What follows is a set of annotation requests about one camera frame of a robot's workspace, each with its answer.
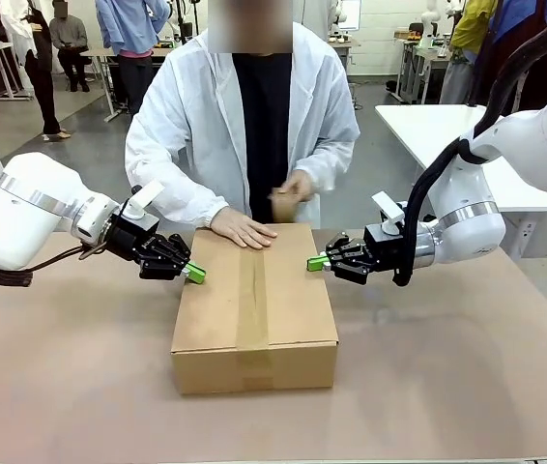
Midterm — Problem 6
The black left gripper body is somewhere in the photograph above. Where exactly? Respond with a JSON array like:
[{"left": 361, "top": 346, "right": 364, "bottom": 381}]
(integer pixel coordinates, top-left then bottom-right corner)
[{"left": 105, "top": 211, "right": 162, "bottom": 266}]

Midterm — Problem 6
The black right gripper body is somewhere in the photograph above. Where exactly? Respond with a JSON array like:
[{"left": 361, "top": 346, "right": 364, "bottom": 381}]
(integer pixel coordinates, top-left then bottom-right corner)
[{"left": 361, "top": 221, "right": 417, "bottom": 285}]

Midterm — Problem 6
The brown packing tape roll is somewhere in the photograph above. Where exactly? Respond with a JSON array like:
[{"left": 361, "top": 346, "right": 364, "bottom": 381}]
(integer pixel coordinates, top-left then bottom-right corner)
[{"left": 272, "top": 189, "right": 300, "bottom": 225}]

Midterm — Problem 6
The brown cardboard box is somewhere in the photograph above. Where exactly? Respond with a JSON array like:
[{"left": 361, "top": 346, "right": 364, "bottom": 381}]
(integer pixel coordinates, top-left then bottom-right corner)
[{"left": 169, "top": 221, "right": 341, "bottom": 397}]

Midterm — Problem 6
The person's right forearm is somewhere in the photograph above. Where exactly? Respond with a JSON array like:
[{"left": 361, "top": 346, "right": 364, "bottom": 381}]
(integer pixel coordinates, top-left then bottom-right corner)
[{"left": 124, "top": 144, "right": 230, "bottom": 229}]

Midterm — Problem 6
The person's left forearm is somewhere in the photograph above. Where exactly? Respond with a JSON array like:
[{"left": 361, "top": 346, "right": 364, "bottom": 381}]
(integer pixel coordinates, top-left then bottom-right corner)
[{"left": 297, "top": 130, "right": 362, "bottom": 193}]

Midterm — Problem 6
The person's right hand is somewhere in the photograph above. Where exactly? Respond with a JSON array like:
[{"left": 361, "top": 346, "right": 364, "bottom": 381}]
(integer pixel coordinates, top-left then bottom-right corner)
[{"left": 209, "top": 207, "right": 279, "bottom": 251}]

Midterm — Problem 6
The person's left hand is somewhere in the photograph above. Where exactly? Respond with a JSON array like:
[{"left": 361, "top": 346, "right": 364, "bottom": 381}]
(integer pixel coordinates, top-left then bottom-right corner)
[{"left": 267, "top": 169, "right": 317, "bottom": 205}]

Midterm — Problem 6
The white rounded table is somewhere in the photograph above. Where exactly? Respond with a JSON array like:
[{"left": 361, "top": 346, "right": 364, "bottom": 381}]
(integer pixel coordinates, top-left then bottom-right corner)
[{"left": 374, "top": 102, "right": 547, "bottom": 215}]

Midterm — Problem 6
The person in white lab coat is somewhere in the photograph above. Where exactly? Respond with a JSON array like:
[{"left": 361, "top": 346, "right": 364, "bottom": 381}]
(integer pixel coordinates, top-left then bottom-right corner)
[{"left": 124, "top": 20, "right": 362, "bottom": 231}]

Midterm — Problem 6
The person in black clothes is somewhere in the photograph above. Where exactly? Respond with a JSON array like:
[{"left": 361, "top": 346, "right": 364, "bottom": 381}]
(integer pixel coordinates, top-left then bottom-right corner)
[{"left": 21, "top": 0, "right": 71, "bottom": 142}]

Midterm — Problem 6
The person in blue shirt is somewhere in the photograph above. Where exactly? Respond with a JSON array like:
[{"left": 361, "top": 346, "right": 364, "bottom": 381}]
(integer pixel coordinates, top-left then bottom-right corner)
[{"left": 94, "top": 0, "right": 172, "bottom": 115}]

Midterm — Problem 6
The grey background workbench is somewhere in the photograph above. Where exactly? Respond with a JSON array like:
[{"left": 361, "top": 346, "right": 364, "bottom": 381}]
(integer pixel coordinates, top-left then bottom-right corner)
[{"left": 392, "top": 28, "right": 454, "bottom": 105}]

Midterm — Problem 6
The seated person in grey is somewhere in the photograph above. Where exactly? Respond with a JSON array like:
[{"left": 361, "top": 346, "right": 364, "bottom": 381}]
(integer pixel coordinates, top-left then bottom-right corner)
[{"left": 48, "top": 2, "right": 92, "bottom": 93}]

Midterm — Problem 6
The bystander in white coat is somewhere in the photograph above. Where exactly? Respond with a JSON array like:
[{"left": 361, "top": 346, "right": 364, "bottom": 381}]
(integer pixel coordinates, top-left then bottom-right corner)
[{"left": 292, "top": 0, "right": 345, "bottom": 43}]

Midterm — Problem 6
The person in yellow garment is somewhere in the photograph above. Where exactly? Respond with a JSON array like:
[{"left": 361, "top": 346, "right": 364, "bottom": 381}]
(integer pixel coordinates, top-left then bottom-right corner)
[{"left": 448, "top": 0, "right": 547, "bottom": 98}]

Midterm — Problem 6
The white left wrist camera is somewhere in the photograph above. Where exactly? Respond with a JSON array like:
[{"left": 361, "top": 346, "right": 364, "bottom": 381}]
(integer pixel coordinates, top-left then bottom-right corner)
[{"left": 122, "top": 180, "right": 166, "bottom": 219}]

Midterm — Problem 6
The black right arm cable sleeve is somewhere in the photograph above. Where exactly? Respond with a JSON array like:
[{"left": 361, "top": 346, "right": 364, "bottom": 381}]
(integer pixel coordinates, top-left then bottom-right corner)
[{"left": 390, "top": 20, "right": 547, "bottom": 288}]

